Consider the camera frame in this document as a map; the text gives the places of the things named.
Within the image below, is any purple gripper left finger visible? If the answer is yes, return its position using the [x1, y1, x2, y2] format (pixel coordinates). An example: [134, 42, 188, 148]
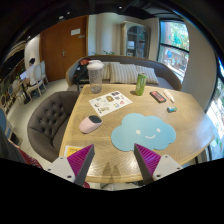
[46, 144, 95, 186]

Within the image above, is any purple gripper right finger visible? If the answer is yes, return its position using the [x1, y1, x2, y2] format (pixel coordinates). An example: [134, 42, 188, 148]
[134, 144, 182, 185]

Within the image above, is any blue cloud mouse pad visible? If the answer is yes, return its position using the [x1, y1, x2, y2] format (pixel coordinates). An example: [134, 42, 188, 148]
[111, 113, 176, 152]

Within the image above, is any pink computer mouse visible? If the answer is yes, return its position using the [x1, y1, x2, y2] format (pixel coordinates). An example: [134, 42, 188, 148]
[79, 115, 103, 134]

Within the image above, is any yellow booklet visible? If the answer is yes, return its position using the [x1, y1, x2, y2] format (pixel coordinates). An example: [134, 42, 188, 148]
[64, 145, 81, 157]

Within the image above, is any grey tufted armchair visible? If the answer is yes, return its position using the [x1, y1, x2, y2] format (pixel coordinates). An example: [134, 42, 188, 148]
[27, 91, 79, 162]

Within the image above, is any small teal eraser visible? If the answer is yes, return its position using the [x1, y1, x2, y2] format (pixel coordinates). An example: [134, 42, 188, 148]
[167, 107, 177, 113]

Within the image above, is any black red phone case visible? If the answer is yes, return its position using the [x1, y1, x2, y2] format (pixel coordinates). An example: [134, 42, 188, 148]
[150, 91, 166, 103]

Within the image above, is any sticker sheet paper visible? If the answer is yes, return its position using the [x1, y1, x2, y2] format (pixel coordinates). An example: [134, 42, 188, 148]
[89, 91, 132, 117]

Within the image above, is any white tube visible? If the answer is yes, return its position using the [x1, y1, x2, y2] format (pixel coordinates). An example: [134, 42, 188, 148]
[163, 90, 175, 103]

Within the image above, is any green drink can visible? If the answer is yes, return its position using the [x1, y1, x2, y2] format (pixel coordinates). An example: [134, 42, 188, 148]
[135, 73, 147, 96]

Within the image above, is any grey sofa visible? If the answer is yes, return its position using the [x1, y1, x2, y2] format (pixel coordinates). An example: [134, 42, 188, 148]
[65, 54, 183, 92]

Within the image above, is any striped cushion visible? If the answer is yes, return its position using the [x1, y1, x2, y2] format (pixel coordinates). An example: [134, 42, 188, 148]
[136, 65, 159, 85]
[110, 63, 137, 84]

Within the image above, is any white chair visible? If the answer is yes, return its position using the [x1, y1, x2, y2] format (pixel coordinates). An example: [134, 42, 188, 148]
[26, 65, 45, 98]

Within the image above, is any seated person in white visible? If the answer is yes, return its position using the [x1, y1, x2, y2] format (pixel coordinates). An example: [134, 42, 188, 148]
[23, 58, 36, 87]

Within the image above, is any clear plastic shaker bottle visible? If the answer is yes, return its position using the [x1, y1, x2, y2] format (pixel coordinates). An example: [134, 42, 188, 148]
[87, 60, 104, 94]

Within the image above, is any wooden door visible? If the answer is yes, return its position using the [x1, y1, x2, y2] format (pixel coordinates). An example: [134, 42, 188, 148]
[40, 16, 89, 82]

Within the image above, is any glass door cabinet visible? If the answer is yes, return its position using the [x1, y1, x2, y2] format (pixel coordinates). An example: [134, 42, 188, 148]
[120, 21, 150, 58]

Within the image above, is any window frame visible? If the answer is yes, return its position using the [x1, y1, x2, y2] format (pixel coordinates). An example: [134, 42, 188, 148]
[158, 20, 189, 81]

